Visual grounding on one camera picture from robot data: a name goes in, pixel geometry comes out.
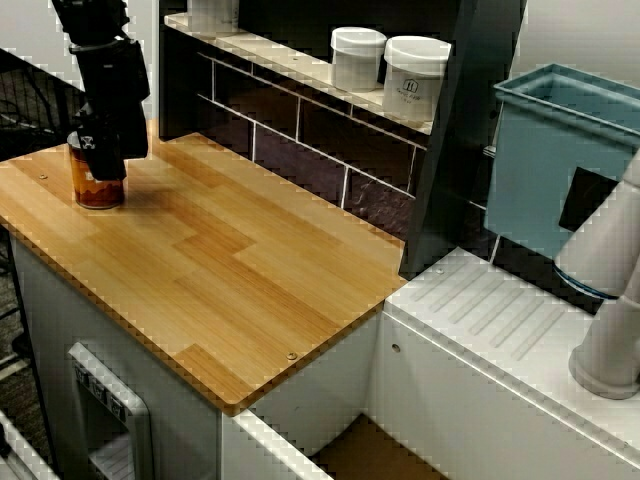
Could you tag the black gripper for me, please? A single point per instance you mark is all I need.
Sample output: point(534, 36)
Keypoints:
point(110, 80)

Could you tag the plain white jar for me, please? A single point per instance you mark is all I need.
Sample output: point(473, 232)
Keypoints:
point(357, 55)

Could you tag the cream shelf board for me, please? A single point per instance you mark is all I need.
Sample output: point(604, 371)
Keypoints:
point(280, 55)

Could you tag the white toy faucet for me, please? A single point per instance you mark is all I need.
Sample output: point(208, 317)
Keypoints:
point(610, 350)

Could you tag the white toy sink unit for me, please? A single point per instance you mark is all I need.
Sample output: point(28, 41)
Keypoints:
point(475, 375)

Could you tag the white canister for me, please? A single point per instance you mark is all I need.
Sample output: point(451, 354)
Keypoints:
point(215, 11)

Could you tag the aluminium frame rail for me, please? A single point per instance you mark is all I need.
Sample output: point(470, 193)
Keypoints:
point(15, 450)

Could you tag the teal plastic bin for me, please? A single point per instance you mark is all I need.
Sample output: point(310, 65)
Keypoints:
point(530, 175)

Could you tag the black square panel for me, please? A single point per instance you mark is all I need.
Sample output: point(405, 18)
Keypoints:
point(585, 200)

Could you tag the dark grey upright panel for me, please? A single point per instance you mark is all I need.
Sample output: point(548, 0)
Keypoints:
point(465, 150)

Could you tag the white kitchen cabinet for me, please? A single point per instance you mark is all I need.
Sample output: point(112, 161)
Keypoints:
point(175, 400)

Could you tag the orange beans can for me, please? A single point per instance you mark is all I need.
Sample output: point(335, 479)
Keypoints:
point(82, 190)

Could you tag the black cabinet end panel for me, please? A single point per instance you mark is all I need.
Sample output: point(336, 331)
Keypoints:
point(175, 90)

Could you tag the white jar with printed label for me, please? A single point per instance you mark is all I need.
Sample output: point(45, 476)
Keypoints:
point(415, 75)

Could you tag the dark tile backsplash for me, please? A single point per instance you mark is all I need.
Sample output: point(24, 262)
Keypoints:
point(310, 150)

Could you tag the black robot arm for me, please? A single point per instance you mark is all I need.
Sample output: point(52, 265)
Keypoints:
point(90, 20)

